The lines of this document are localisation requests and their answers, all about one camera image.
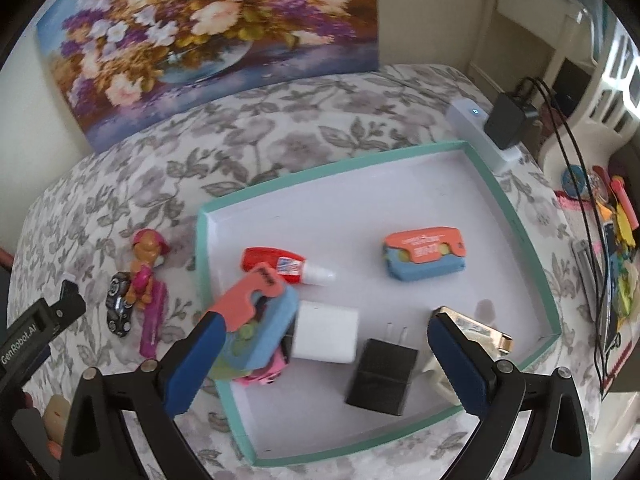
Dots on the grey floral blanket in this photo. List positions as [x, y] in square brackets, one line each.
[300, 110]

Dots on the white band smartwatch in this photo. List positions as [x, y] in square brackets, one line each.
[480, 330]

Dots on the white power strip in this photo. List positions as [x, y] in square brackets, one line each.
[465, 120]

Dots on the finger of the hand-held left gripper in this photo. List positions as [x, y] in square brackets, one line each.
[67, 310]

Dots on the silver metal tool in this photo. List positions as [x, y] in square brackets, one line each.
[587, 270]

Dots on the round blue badge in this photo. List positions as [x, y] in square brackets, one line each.
[577, 182]

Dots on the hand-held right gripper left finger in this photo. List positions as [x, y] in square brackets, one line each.
[190, 365]

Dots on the black toy car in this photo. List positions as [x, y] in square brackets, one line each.
[117, 310]

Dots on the white charger cube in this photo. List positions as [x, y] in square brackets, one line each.
[325, 332]

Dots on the black power adapter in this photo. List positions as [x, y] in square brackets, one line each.
[380, 380]

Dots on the pink helmet dog figurine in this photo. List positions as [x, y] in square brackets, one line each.
[147, 250]

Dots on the white side table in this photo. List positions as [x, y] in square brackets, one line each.
[555, 160]

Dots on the pink toy car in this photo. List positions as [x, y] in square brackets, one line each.
[265, 372]

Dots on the pile of colourful trinkets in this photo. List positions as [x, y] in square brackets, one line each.
[625, 225]

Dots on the black plugged charger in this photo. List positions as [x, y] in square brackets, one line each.
[507, 120]

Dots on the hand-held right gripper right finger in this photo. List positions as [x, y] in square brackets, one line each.
[457, 365]

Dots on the red glue bottle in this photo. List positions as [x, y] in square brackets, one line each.
[260, 260]

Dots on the pink purple stick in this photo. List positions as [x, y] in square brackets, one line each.
[152, 330]

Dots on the person's left hand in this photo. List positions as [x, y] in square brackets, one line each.
[55, 420]

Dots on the white wooden furniture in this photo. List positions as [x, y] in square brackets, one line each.
[565, 15]

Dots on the floral painting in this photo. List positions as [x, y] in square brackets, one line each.
[200, 20]

